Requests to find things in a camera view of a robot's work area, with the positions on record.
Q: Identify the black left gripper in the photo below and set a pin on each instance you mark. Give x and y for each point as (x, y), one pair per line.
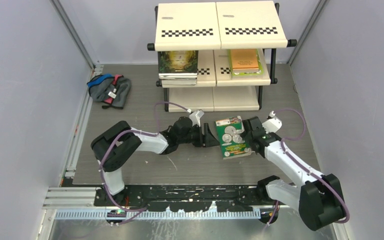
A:
(210, 141)

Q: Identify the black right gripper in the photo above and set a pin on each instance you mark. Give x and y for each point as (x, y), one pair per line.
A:
(247, 136)

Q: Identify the dark green cartoon book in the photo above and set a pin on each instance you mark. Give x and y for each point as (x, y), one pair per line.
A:
(229, 132)

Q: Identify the lime green cartoon book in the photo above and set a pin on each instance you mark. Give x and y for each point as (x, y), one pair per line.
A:
(247, 75)

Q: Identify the orange Huckleberry Finn book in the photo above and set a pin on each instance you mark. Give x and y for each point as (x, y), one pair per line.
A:
(244, 61)

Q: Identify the green Alice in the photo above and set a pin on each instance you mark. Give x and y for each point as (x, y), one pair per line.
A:
(178, 62)

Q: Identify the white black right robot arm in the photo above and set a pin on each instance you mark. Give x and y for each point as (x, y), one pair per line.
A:
(317, 197)

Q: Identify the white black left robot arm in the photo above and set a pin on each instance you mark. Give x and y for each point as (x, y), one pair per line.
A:
(117, 144)

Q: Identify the grey blue red cloth bag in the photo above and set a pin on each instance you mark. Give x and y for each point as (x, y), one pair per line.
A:
(110, 90)

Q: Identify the cream three-tier shelf rack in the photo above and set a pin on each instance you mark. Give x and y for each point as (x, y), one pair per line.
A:
(213, 28)

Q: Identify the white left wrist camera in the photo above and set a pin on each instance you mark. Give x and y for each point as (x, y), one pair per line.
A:
(195, 116)

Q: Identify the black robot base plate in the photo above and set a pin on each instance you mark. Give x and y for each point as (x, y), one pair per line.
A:
(187, 198)

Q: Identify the aluminium frame rail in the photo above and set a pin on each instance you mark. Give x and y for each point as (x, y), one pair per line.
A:
(75, 145)

